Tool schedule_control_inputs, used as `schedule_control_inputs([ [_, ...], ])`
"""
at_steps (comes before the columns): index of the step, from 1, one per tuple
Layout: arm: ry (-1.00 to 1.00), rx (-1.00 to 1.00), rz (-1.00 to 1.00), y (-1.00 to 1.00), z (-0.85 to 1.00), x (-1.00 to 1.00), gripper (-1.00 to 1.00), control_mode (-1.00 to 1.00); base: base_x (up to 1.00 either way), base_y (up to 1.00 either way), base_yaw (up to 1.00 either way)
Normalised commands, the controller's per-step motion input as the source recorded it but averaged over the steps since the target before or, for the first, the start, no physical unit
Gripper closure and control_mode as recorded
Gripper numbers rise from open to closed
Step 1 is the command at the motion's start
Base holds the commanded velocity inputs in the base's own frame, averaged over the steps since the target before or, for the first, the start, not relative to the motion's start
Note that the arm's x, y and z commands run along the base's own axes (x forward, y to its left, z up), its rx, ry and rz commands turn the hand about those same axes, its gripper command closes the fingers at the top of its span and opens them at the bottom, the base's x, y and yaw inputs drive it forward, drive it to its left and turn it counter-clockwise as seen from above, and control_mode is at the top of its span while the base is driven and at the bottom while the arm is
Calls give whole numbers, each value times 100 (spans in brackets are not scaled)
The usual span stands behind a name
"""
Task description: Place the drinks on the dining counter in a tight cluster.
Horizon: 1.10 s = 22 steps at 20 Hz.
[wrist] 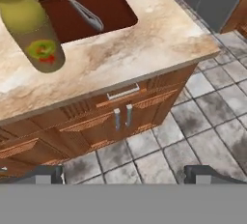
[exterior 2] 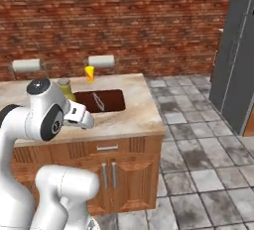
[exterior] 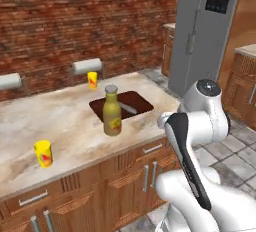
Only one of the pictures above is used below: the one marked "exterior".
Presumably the wooden cupboard door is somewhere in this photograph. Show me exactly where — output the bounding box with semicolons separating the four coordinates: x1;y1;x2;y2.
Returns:
0;213;38;232
41;189;103;232
148;155;182;211
99;167;150;232

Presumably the dark brown sink basin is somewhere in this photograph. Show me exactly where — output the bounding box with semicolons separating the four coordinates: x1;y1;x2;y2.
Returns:
88;90;155;124

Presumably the grey sink tap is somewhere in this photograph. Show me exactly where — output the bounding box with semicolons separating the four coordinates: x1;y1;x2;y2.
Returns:
118;101;139;116

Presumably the wide wooden cupboard run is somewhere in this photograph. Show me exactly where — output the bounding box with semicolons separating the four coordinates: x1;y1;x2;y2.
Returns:
222;43;256;131

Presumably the narrow wooden cupboard run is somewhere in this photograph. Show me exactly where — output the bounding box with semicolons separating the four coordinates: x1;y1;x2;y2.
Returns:
161;22;177;78

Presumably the olive bottle with grey cap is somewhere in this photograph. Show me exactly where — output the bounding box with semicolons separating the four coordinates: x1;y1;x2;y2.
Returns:
102;84;123;137

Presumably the grey fridge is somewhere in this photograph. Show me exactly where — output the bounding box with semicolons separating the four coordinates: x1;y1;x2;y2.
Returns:
167;0;245;98

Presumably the silver drawer handle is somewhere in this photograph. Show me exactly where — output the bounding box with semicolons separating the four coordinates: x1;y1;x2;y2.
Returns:
142;143;164;155
18;189;50;208

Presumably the silver cupboard door handle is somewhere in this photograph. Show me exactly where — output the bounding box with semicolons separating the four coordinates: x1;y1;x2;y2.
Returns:
142;164;150;193
30;215;42;232
42;209;56;232
150;161;159;189

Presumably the wooden drawer front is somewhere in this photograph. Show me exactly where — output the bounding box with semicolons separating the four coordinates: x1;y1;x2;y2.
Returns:
4;179;64;215
132;138;170;164

